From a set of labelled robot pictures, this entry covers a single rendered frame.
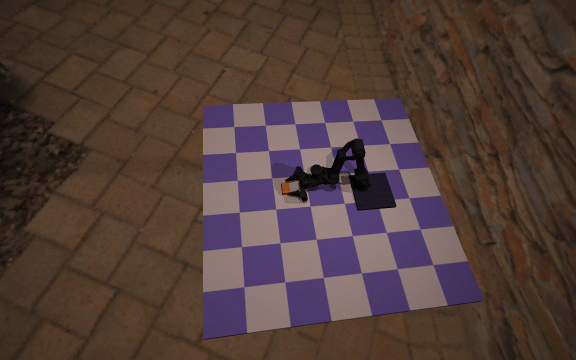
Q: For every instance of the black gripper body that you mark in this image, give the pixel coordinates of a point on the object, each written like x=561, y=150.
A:
x=303, y=194

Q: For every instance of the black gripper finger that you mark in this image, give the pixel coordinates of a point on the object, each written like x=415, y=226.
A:
x=294, y=193
x=292, y=178

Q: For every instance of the orange block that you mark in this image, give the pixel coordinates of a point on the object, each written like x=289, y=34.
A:
x=285, y=188

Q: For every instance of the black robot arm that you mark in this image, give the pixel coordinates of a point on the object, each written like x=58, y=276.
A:
x=324, y=175

